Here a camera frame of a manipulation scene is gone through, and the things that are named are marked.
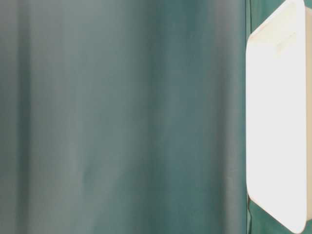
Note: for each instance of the white plastic tray case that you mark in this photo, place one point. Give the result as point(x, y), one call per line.
point(279, 115)

